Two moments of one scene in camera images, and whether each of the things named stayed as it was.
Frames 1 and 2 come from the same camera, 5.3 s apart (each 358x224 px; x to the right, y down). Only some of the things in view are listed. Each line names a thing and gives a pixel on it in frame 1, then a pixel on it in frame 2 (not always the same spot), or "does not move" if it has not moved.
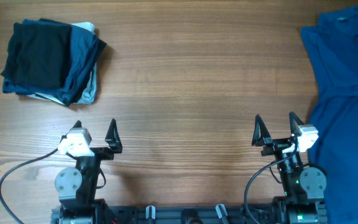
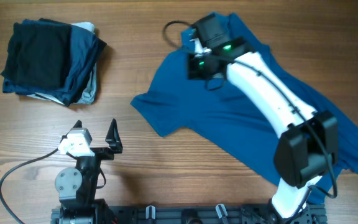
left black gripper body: x=89 y=163 does not move
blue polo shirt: x=343 y=46 to x=225 y=116
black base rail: x=182 y=214 does not move
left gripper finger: x=115 y=147 does not move
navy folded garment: x=86 y=50 does not move
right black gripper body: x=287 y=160 to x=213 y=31
